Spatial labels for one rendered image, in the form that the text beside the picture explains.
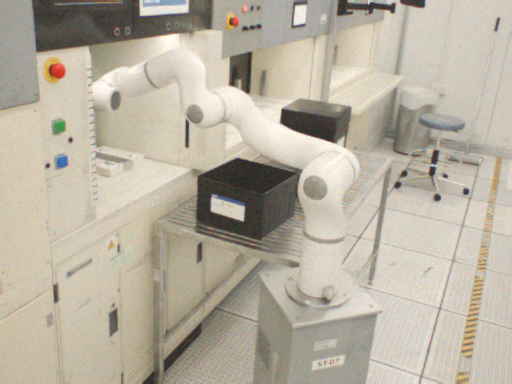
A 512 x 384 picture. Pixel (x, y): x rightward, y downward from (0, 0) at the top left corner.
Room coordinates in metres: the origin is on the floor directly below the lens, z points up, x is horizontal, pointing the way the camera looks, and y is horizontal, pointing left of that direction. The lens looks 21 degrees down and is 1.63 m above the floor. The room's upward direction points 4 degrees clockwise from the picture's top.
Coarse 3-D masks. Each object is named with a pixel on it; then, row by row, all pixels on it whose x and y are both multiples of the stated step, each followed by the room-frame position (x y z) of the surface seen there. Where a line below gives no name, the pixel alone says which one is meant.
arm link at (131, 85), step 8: (144, 64) 1.64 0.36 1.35; (112, 72) 1.82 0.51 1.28; (120, 72) 1.71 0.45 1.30; (128, 72) 1.66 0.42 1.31; (136, 72) 1.64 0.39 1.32; (144, 72) 1.62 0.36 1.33; (104, 80) 1.80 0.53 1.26; (112, 80) 1.81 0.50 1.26; (120, 80) 1.67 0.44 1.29; (128, 80) 1.65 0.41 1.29; (136, 80) 1.64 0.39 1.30; (144, 80) 1.63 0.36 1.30; (120, 88) 1.67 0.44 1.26; (128, 88) 1.65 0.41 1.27; (136, 88) 1.65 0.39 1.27; (144, 88) 1.64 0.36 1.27; (152, 88) 1.64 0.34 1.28; (128, 96) 1.68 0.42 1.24; (136, 96) 1.68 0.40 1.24
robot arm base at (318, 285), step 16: (304, 240) 1.39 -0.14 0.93; (304, 256) 1.38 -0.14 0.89; (320, 256) 1.35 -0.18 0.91; (336, 256) 1.36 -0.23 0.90; (304, 272) 1.37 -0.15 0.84; (320, 272) 1.35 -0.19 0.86; (336, 272) 1.37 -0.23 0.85; (288, 288) 1.39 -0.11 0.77; (304, 288) 1.37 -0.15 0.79; (320, 288) 1.35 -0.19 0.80; (336, 288) 1.38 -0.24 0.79; (304, 304) 1.33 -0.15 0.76; (320, 304) 1.32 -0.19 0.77; (336, 304) 1.33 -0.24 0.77
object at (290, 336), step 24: (264, 288) 1.44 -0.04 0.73; (360, 288) 1.44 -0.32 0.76; (264, 312) 1.43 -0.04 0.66; (288, 312) 1.29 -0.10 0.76; (312, 312) 1.30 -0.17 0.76; (336, 312) 1.30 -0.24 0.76; (360, 312) 1.31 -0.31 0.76; (264, 336) 1.41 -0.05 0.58; (288, 336) 1.26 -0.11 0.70; (312, 336) 1.26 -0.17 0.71; (336, 336) 1.29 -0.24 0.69; (360, 336) 1.32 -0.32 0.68; (264, 360) 1.40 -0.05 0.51; (288, 360) 1.25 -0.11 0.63; (312, 360) 1.26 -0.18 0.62; (336, 360) 1.29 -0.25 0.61; (360, 360) 1.32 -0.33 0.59
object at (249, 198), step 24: (216, 168) 1.94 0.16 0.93; (240, 168) 2.06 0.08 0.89; (264, 168) 2.01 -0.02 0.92; (216, 192) 1.79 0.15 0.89; (240, 192) 1.74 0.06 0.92; (264, 192) 2.01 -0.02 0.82; (288, 192) 1.87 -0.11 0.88; (216, 216) 1.79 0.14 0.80; (240, 216) 1.74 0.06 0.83; (264, 216) 1.72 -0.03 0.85; (288, 216) 1.89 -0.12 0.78
